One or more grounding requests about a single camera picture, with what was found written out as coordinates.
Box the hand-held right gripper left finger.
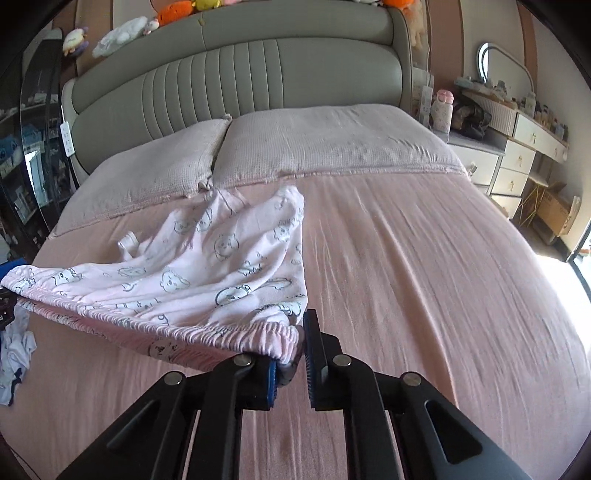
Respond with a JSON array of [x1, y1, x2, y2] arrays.
[[55, 353, 279, 480]]

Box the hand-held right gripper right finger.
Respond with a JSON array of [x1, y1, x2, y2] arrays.
[[302, 308, 532, 480]]

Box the pink printed pants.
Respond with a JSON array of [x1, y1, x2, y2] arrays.
[[0, 185, 309, 370]]

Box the white and blue garment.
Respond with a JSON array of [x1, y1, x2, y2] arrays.
[[0, 305, 38, 407]]

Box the glass display cabinet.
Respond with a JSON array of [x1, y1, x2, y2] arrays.
[[0, 28, 70, 259]]

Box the pink checked pillow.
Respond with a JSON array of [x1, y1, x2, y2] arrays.
[[212, 104, 468, 190], [48, 115, 233, 238]]

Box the purple and white plush toy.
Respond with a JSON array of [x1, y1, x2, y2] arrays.
[[62, 28, 88, 58]]

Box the white nightstand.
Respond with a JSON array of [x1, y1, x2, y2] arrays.
[[431, 127, 509, 190]]

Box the grey padded headboard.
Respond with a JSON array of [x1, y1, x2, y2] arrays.
[[61, 4, 432, 176]]

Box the pink water bottle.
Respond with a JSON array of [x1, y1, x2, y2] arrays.
[[429, 89, 454, 132]]

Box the cardboard box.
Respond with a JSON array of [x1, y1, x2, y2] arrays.
[[536, 182, 583, 236]]

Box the black bag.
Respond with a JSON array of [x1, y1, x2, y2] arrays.
[[452, 90, 492, 139]]

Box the white ribbed storage box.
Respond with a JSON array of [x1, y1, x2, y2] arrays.
[[480, 95, 518, 137]]

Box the white dresser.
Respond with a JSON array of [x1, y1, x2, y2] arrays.
[[455, 80, 571, 217]]

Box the arched vanity mirror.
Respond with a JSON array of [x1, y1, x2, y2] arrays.
[[475, 41, 536, 93]]

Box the cream plush toy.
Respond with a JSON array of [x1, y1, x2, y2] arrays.
[[405, 2, 428, 49]]

